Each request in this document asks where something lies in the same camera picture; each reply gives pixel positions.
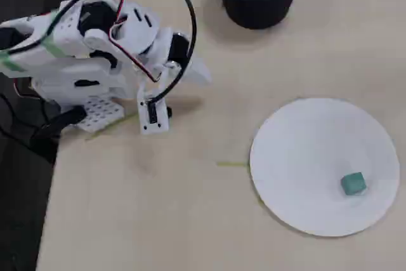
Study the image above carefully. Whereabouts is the red white gripper servo wire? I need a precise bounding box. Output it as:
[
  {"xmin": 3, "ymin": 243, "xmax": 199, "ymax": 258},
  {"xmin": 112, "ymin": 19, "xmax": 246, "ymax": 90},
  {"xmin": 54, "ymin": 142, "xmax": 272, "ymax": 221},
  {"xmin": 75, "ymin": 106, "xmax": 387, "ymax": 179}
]
[{"xmin": 108, "ymin": 0, "xmax": 161, "ymax": 84}]

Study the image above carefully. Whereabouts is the white perforated base plate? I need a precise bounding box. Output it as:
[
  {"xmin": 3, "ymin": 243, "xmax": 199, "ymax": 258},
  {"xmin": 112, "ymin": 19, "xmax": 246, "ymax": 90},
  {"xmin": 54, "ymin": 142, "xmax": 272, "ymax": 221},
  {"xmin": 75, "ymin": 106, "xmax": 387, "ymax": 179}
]
[{"xmin": 75, "ymin": 95, "xmax": 126, "ymax": 133}]

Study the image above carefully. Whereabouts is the white paper plate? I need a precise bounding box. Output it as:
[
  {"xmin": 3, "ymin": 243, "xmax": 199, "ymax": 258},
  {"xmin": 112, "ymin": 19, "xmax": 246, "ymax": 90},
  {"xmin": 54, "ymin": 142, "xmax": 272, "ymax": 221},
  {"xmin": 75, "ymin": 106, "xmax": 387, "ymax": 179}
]
[{"xmin": 249, "ymin": 97, "xmax": 401, "ymax": 237}]

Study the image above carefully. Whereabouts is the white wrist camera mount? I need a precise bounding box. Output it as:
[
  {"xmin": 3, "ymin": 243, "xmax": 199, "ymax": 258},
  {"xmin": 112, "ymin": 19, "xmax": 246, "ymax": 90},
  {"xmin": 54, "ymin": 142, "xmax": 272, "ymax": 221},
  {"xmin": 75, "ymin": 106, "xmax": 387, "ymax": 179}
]
[{"xmin": 136, "ymin": 70, "xmax": 174, "ymax": 135}]

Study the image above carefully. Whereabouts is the long green tape strip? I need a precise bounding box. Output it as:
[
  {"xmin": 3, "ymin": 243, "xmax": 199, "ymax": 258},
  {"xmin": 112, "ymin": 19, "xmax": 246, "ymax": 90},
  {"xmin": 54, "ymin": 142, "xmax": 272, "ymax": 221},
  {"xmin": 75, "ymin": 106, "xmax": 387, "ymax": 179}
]
[{"xmin": 216, "ymin": 161, "xmax": 251, "ymax": 168}]

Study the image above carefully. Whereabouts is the thin black base cable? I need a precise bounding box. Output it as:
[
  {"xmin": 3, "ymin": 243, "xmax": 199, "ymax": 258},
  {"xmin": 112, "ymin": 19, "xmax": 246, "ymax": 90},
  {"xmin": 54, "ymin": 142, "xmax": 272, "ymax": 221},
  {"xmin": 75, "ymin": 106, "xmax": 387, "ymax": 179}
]
[{"xmin": 0, "ymin": 91, "xmax": 61, "ymax": 150}]

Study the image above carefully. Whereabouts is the green cube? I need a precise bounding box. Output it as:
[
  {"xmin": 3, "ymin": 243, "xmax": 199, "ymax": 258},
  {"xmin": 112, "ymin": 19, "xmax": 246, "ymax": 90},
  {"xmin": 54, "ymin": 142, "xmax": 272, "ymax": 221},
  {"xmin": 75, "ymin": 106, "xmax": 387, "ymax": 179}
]
[{"xmin": 341, "ymin": 171, "xmax": 367, "ymax": 196}]

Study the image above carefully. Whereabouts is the red white base servo wire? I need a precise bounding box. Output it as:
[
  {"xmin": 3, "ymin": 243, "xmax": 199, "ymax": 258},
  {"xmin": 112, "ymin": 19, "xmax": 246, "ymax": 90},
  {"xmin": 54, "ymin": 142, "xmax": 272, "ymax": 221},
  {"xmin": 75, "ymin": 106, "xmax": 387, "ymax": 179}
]
[{"xmin": 14, "ymin": 77, "xmax": 42, "ymax": 100}]

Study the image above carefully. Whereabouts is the green tape strip by base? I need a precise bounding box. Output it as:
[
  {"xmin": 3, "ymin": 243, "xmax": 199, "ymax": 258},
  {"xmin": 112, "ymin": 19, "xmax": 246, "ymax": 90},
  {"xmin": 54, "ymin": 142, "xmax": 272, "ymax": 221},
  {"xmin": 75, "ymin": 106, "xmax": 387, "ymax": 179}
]
[{"xmin": 84, "ymin": 112, "xmax": 139, "ymax": 142}]

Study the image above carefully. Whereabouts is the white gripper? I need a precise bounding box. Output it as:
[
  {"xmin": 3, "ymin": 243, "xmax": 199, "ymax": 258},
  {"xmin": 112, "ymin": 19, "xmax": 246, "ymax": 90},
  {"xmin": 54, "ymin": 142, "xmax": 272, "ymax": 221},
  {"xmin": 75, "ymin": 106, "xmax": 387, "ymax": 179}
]
[{"xmin": 120, "ymin": 3, "xmax": 213, "ymax": 87}]

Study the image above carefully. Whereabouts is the black base clamp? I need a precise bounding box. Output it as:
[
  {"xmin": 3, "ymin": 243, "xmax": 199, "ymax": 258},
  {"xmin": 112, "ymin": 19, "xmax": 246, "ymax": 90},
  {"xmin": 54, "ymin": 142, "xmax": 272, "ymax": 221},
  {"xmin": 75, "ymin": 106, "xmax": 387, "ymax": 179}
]
[{"xmin": 31, "ymin": 105, "xmax": 87, "ymax": 140}]

